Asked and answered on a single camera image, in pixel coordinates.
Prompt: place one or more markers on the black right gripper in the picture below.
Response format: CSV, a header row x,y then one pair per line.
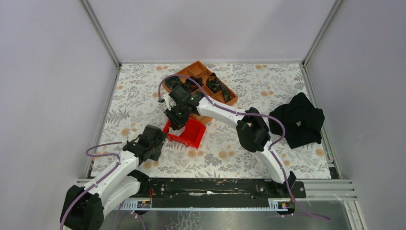
x,y
176,123

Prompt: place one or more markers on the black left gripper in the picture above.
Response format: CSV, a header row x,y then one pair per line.
x,y
157,154

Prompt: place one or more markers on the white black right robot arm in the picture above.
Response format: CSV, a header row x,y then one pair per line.
x,y
252,131

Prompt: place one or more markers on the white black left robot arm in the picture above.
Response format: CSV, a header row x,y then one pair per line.
x,y
85,207

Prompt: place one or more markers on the rolled dark belt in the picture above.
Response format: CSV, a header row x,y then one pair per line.
x,y
192,82
172,82

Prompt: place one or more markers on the brown compartment organizer tray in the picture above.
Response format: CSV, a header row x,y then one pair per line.
x,y
214,86

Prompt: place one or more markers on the red plastic bin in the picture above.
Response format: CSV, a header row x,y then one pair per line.
x,y
191,136

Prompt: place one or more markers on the floral table mat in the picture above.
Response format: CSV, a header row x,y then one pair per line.
x,y
265,87

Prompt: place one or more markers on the black cloth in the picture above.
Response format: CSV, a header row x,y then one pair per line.
x,y
301,120

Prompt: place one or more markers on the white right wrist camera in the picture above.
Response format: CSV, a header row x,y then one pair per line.
x,y
170,103

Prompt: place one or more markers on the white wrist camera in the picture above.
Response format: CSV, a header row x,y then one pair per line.
x,y
170,103
132,135

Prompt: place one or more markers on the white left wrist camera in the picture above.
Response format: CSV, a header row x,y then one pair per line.
x,y
132,135

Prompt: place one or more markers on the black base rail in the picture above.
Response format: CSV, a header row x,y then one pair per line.
x,y
218,193

